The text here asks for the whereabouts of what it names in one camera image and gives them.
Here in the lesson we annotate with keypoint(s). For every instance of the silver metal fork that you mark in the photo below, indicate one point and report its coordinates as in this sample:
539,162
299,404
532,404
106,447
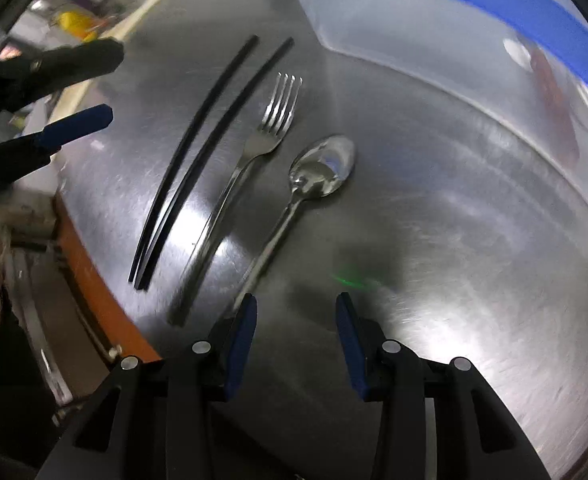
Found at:
273,128

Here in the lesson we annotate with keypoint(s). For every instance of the translucent bin with blue lid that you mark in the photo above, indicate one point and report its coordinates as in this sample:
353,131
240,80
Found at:
522,62

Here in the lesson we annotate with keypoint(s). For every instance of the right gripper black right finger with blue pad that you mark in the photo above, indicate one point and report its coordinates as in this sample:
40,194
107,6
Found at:
378,367

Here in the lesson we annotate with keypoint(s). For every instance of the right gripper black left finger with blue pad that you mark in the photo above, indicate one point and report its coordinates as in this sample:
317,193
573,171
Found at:
215,365

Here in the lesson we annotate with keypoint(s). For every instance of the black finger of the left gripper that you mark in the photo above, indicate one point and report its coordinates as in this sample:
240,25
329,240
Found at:
25,79

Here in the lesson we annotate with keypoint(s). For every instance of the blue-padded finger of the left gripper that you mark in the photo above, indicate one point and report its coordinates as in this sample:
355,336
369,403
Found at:
22,156

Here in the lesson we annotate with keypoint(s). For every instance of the silver metal spoon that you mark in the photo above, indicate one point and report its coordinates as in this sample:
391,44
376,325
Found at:
317,172

